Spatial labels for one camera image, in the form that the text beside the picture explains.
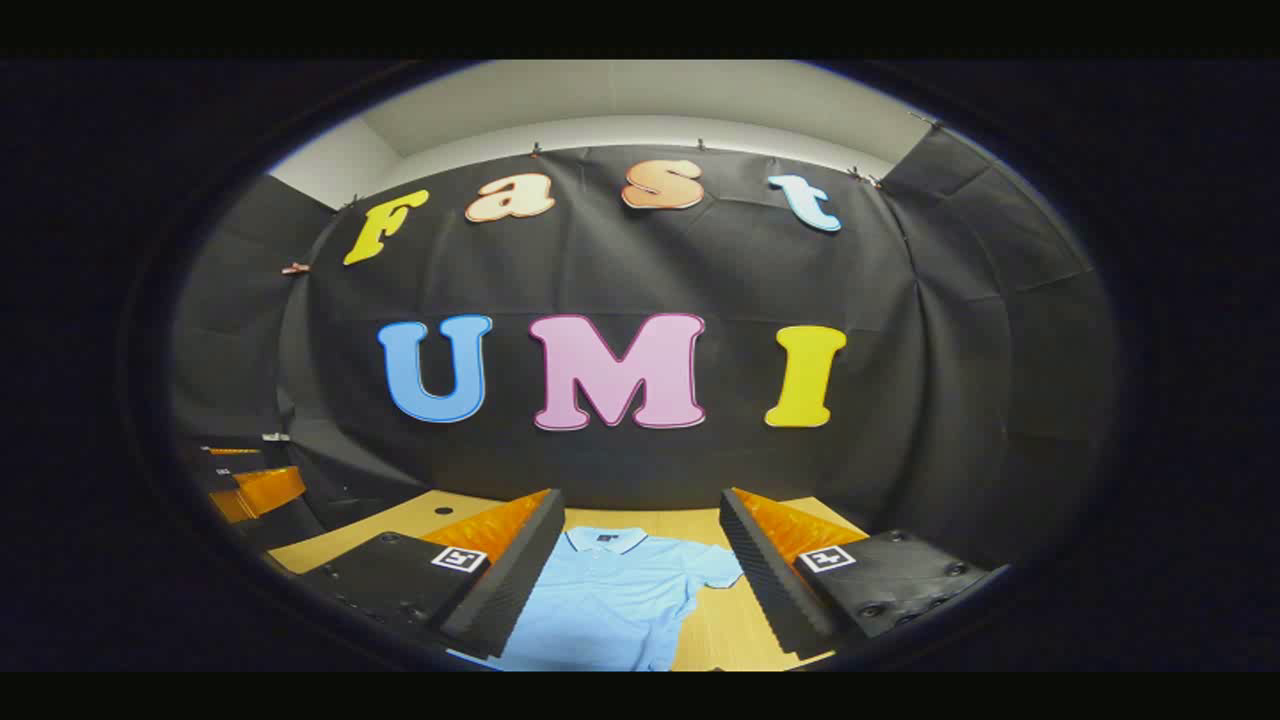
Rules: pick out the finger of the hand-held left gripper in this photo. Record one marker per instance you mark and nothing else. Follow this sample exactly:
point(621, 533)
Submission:
point(235, 460)
point(265, 492)

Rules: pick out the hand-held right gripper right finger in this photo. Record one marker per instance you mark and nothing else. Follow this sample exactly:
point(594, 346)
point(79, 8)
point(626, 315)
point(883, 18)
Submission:
point(765, 570)

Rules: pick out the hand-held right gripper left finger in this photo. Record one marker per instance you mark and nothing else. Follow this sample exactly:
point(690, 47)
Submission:
point(520, 570)

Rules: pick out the light blue T-shirt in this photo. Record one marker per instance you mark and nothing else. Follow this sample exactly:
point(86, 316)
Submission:
point(610, 600)

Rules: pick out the black backdrop cloth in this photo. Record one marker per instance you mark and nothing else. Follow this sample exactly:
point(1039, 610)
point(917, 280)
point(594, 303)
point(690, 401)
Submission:
point(700, 270)

